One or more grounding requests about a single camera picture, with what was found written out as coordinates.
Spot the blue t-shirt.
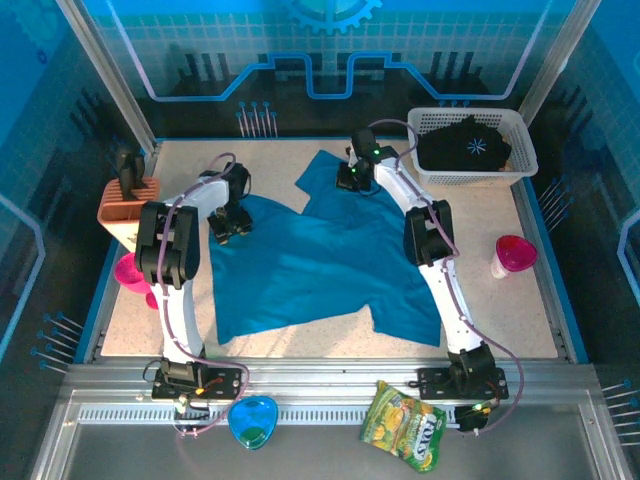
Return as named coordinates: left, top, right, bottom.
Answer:
left=208, top=149, right=443, bottom=349

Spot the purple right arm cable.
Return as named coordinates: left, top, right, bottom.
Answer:
left=367, top=118, right=526, bottom=436

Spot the green snack bag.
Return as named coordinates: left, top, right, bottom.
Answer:
left=358, top=379, right=448, bottom=474

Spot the pink plastic bowl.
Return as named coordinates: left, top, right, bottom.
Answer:
left=113, top=252, right=151, bottom=297

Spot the black t-shirt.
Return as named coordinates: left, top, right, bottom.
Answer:
left=416, top=115, right=514, bottom=174

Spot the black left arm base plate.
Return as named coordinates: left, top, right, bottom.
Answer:
left=151, top=367, right=241, bottom=401

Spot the tan knife block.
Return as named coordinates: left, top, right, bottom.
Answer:
left=97, top=177, right=162, bottom=254

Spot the black controller box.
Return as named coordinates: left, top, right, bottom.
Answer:
left=453, top=402, right=494, bottom=434

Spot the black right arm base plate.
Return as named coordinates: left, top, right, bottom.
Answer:
left=417, top=364, right=510, bottom=401

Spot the aluminium frame post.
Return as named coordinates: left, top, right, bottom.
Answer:
left=53, top=0, right=162, bottom=156
left=517, top=0, right=604, bottom=119

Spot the pink cup on right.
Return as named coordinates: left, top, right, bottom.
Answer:
left=489, top=234, right=539, bottom=280

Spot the blue heart-shaped container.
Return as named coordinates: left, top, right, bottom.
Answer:
left=227, top=394, right=280, bottom=451

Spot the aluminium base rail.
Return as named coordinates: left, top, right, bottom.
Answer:
left=29, top=357, right=636, bottom=480

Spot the black handled knife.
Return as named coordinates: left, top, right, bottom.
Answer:
left=117, top=153, right=133, bottom=194
left=130, top=154, right=149, bottom=201

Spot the white plastic laundry basket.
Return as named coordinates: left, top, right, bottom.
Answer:
left=406, top=107, right=540, bottom=187

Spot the grey slotted cable duct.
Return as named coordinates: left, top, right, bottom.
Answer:
left=77, top=403, right=461, bottom=426

